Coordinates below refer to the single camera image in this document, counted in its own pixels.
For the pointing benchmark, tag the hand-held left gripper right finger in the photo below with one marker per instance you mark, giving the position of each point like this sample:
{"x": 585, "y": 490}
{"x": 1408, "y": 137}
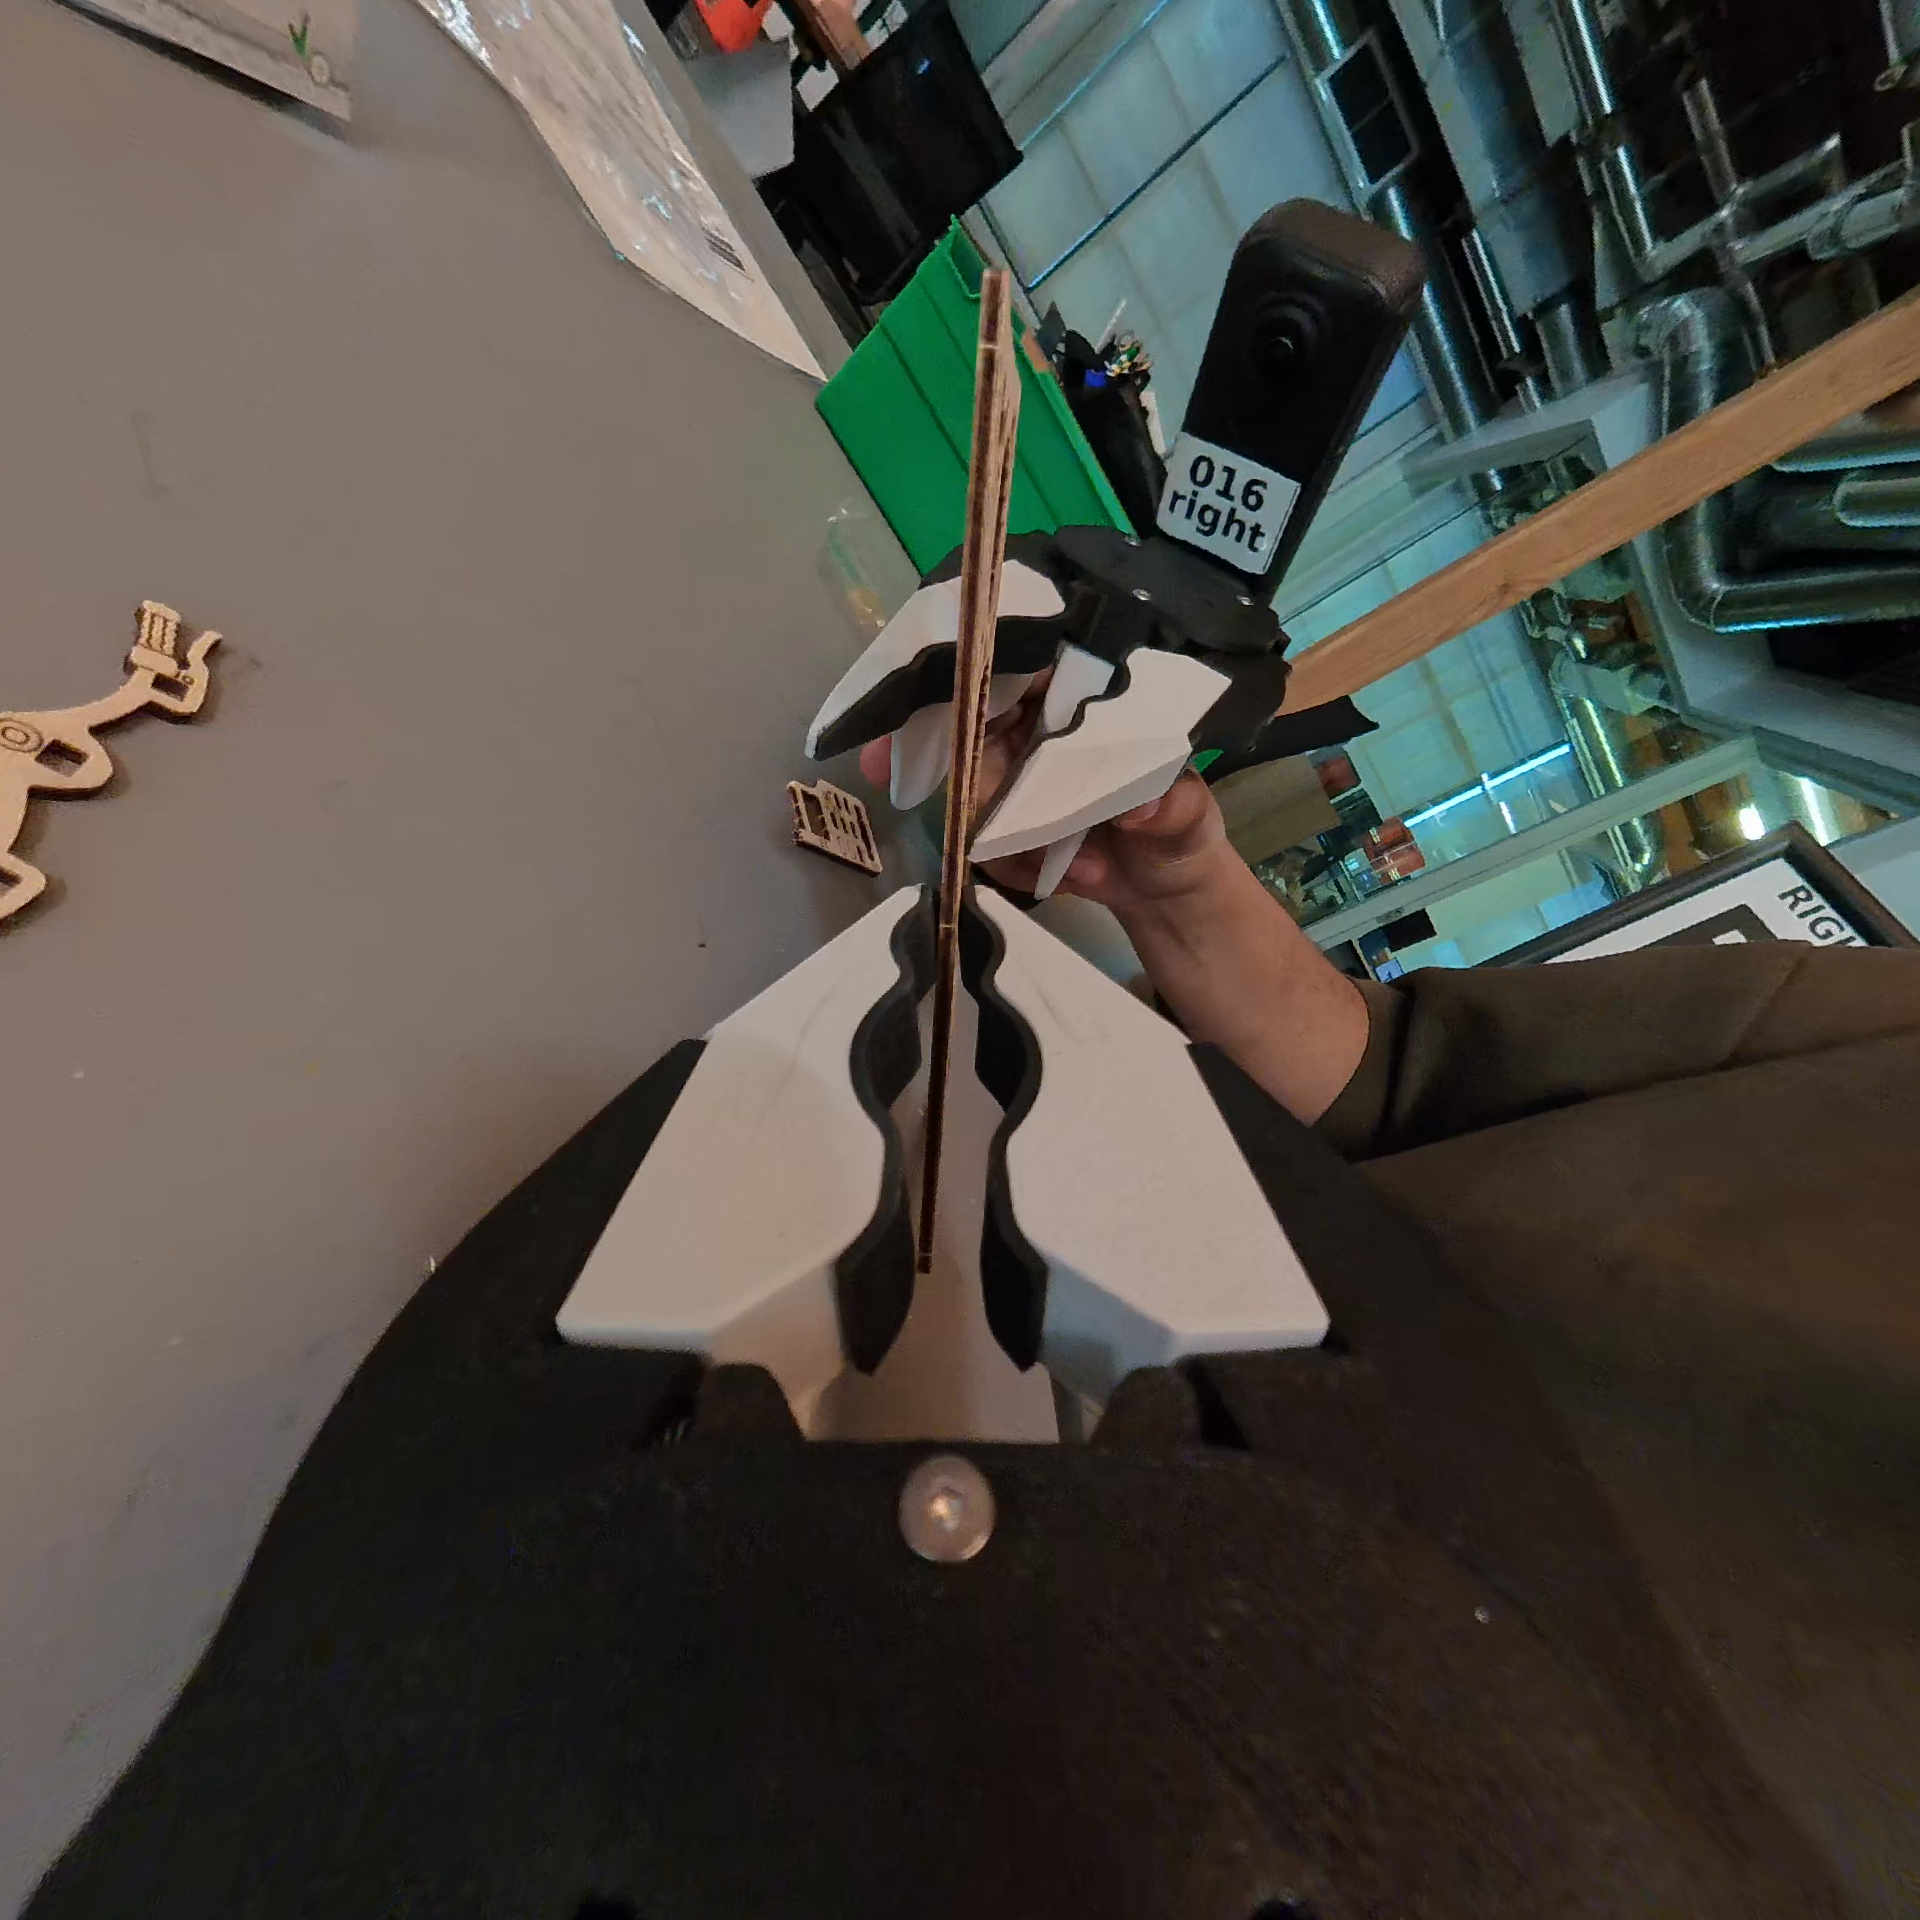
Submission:
{"x": 1170, "y": 1200}

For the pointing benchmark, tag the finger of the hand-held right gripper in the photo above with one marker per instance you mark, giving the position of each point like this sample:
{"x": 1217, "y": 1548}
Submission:
{"x": 1108, "y": 750}
{"x": 884, "y": 661}

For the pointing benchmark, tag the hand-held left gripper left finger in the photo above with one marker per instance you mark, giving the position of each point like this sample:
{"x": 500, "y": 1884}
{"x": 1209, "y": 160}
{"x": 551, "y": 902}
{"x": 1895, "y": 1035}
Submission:
{"x": 720, "y": 1200}

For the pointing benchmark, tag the wooden puzzle sheet gear holes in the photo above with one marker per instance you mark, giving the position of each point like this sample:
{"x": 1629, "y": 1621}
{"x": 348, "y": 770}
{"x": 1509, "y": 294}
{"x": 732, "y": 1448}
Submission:
{"x": 979, "y": 569}

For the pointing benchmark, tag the small slotted wooden part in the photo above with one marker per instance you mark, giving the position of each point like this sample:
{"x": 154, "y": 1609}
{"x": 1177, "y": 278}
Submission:
{"x": 832, "y": 826}

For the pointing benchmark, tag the long curvy wooden part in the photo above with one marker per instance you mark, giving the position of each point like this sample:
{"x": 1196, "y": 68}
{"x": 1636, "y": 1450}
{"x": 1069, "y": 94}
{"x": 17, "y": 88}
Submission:
{"x": 83, "y": 742}

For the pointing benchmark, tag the grey desk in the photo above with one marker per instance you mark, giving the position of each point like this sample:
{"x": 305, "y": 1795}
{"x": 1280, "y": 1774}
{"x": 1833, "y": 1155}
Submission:
{"x": 450, "y": 674}

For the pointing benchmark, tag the person's right hand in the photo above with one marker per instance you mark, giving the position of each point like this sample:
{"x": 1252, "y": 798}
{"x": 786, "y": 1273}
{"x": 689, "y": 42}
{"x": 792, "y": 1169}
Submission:
{"x": 1170, "y": 869}

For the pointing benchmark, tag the green plastic bin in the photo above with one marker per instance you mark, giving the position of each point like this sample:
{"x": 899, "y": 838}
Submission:
{"x": 914, "y": 404}

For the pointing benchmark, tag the wooden beam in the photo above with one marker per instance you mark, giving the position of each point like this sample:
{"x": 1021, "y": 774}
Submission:
{"x": 1575, "y": 524}

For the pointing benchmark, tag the person's brown jacket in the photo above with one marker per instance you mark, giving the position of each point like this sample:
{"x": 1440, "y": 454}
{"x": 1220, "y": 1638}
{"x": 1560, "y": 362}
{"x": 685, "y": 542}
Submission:
{"x": 1650, "y": 1349}

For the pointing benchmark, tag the clear plastic bag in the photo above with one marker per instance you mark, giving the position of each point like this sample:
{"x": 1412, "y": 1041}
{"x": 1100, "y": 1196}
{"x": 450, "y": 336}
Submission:
{"x": 628, "y": 149}

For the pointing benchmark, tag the orange object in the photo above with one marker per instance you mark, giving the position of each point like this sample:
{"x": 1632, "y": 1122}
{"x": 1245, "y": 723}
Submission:
{"x": 735, "y": 22}

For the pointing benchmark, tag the black framed sign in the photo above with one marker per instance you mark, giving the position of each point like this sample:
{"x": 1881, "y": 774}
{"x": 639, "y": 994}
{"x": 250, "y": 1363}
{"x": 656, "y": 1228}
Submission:
{"x": 1770, "y": 900}

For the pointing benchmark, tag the illustrated instruction booklet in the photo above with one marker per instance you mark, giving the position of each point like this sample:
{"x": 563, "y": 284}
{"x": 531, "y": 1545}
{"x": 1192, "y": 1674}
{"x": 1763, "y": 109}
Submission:
{"x": 224, "y": 53}

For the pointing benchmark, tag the silver ventilation duct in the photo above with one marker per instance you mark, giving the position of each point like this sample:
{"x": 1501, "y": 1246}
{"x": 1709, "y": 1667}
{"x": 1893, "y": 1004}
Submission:
{"x": 1336, "y": 76}

